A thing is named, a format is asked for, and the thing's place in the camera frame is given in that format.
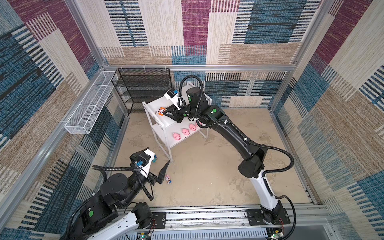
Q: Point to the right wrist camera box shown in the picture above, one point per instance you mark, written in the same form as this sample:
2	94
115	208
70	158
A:
175	97

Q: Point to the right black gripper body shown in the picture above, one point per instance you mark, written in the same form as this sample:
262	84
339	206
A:
185	112

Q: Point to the white two-tier metal shelf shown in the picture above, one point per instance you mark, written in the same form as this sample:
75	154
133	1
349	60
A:
163	127

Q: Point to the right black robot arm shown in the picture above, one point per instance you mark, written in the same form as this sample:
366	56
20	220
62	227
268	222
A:
195	107

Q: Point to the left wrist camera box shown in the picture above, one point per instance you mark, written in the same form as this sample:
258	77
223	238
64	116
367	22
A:
143	159

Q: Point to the aluminium front rail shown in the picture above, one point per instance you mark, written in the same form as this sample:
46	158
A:
308	222

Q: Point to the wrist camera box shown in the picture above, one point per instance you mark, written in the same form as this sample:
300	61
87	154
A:
143	159
175	97

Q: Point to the orange crab Doraemon figure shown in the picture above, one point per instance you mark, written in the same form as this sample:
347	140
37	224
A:
161	111

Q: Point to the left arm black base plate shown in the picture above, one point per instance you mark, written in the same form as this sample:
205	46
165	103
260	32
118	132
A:
156	221

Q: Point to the black mesh wire shelf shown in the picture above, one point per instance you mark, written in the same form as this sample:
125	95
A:
135	86

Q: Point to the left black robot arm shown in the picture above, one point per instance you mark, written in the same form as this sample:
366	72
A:
120	186

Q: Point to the pink rubber pig toy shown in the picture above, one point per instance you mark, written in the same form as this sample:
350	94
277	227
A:
192	127
176	136
186	132

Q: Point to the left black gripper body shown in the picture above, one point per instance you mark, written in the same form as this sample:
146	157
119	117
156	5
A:
151	179

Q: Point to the white wire mesh basket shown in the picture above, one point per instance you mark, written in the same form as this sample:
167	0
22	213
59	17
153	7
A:
87	112

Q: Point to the pink hooded Doraemon figure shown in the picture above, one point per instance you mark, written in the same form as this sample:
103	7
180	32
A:
168	179

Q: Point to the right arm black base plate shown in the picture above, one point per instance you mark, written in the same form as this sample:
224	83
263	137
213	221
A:
259	217

